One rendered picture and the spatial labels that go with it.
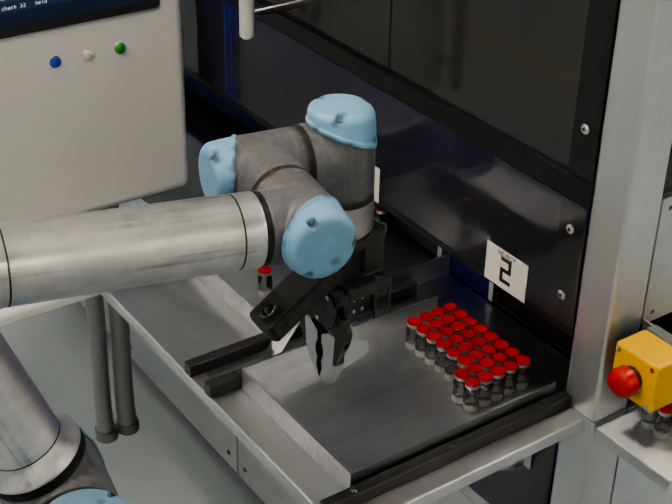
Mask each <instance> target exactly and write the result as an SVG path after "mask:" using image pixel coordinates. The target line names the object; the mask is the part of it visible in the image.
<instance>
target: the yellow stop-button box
mask: <svg viewBox="0 0 672 504"><path fill-rule="evenodd" d="M620 365H626V366H628V367H630V368H631V369H632V370H633V371H634V372H635V374H636V375H637V377H638V380H639V390H638V392H637V393H636V394H635V395H633V396H631V397H628V398H629V399H630V400H631V401H633V402H634V403H636V404H637V405H639V406H640V407H641V408H643V409H644V410H646V411H647V412H649V413H651V412H653V411H655V410H657V409H660V408H662V407H664V406H666V405H668V404H670V403H672V334H670V333H669V332H667V331H666V330H664V329H662V328H661V327H659V326H658V325H655V324H654V325H652V326H650V327H647V328H646V330H642V331H640V332H638V333H636V334H633V335H631V336H629V337H626V338H624V339H622V340H620V341H618V342H617V345H616V351H615V357H614V363H613V369H614V368H616V367H618V366H620Z"/></svg>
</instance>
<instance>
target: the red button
mask: <svg viewBox="0 0 672 504"><path fill-rule="evenodd" d="M607 382H608V386H609V388H610V390H611V392H612V393H613V394H614V395H615V396H617V397H619V398H623V399H626V398H628V397H631V396H633V395H635V394H636V393H637V392H638V390H639V380H638V377H637V375H636V374H635V372H634V371H633V370H632V369H631V368H630V367H628V366H626V365H620V366H618V367H616V368H614V369H612V370H611V371H610V372H609V375H608V378H607Z"/></svg>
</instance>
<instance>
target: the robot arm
mask: <svg viewBox="0 0 672 504"><path fill-rule="evenodd" d="M305 121H306V122H305V123H299V124H295V125H293V126H288V127H282V128H276V129H271V130H265V131H259V132H254V133H248V134H242V135H236V134H233V135H232V136H231V137H227V138H223V139H218V140H214V141H210V142H207V143H206V144H205V145H204V146H203V147H202V149H201V151H200V154H199V176H200V182H201V186H202V189H203V192H204V195H205V197H198V198H190V199H182V200H175V201H167V202H159V203H152V204H144V205H136V206H128V207H121V208H113V209H105V210H98V211H90V212H82V213H75V214H67V215H59V216H51V217H44V218H36V219H28V220H21V221H13V222H5V223H0V309H2V308H8V307H14V306H21V305H27V304H33V303H40V302H46V301H52V300H59V299H65V298H71V297H77V296H84V295H90V294H96V293H103V292H109V291H115V290H122V289H128V288H134V287H141V286H147V285H153V284H160V283H166V282H172V281H179V280H185V279H191V278H198V277H204V276H210V275H217V274H223V273H229V272H235V271H242V270H248V269H254V268H260V267H264V266H273V265H279V264H285V263H286V265H287V266H288V267H289V268H290V269H291V270H293V271H292V272H291V273H290V274H289V275H288V276H287V277H286V278H285V279H284V280H283V281H282V282H281V283H280V284H279V285H278V286H277V287H276V288H274V289H273V290H272V291H271V292H270V293H269V294H268V295H267V296H266V297H265V298H264V299H263V300H262V301H261V302H260V303H259V304H258V305H257V306H256V307H255V308H254V309H253V310H252V311H251V312H250V318H251V320H252V321H253V322H254V324H255V325H256V326H257V327H258V328H259V329H260V330H261V331H262V332H263V333H264V334H265V335H266V336H267V337H268V338H270V339H271V340H273V341H276V342H278V341H280V340H281V339H282V338H283V337H284V336H285V335H286V334H287V333H288V332H289V331H290V330H291V329H292V328H293V327H295V326H296V325H297V324H298V323H299V322H301V327H302V331H303V336H304V340H305V341H306V344H307V348H308V352H309V355H310V358H311V360H312V363H313V366H314V369H315V371H316V373H317V375H318V376H319V378H320V379H321V380H322V382H323V383H325V384H326V385H327V386H329V385H331V384H333V383H334V382H335V381H336V380H337V379H338V377H339V375H340V373H341V371H342V369H344V368H345V367H347V366H348V365H350V364H351V363H353V362H354V361H356V360H358V359H359V358H361V357H362V356H364V355H365V354H366V352H367V351H368V347H369V344H368V342H367V341H366V340H360V339H355V329H354V327H353V326H352V325H351V324H350V323H351V322H353V321H356V320H357V321H361V320H363V319H366V318H368V317H371V316H372V315H373V318H374V319H376V318H378V317H381V316H383V315H386V314H389V313H390V302H391V281H392V276H391V275H390V274H388V273H387V272H386V271H384V269H383V258H384V235H385V225H383V224H382V223H380V222H376V221H375V220H374V179H375V153H376V147H377V143H378V141H377V133H376V115H375V111H374V108H373V107H372V105H371V104H370V103H368V102H367V101H366V100H364V99H362V98H360V97H357V96H354V95H349V94H328V95H323V96H321V97H320V98H319V99H314V100H313V101H312V102H311V103H310V104H309V106H308V109H307V115H306V116H305ZM377 275H378V276H380V275H382V276H384V277H381V278H378V279H376V280H375V277H374V276H377ZM385 288H387V303H386V305H385V306H382V307H380V308H377V306H378V305H380V304H382V297H381V296H379V295H378V291H380V290H382V289H385ZM0 502H1V503H2V504H130V503H129V502H128V501H126V500H125V499H124V498H122V497H121V496H119V495H118V493H117V491H116V489H115V487H114V484H113V482H112V480H111V478H110V476H109V473H108V471H107V469H106V466H105V462H104V459H103V456H102V453H101V451H100V449H99V447H98V446H97V444H96V443H95V441H94V440H93V439H92V438H91V437H90V436H89V435H88V434H87V433H86V432H85V431H84V430H83V429H82V428H81V427H79V425H78V424H77V422H76V421H75V420H74V419H73V418H72V417H71V416H69V415H67V414H65V413H62V412H58V411H52V410H51V408H50V407H49V405H48V404H47V402H46V400H45V399H44V397H43V396H42V394H41V393H40V391H39V390H38V388H37V387H36V385H35V384H34V382H33V381H32V379H31V378H30V376H29V375H28V373H27V372H26V370H25V369H24V367H23V366H22V364H21V363H20V361H19V360H18V358H17V356H16V355H15V353H14V352H13V350H12V349H11V347H10V346H9V344H8V343H7V341H6V340H5V338H4V337H3V335H2V334H1V332H0Z"/></svg>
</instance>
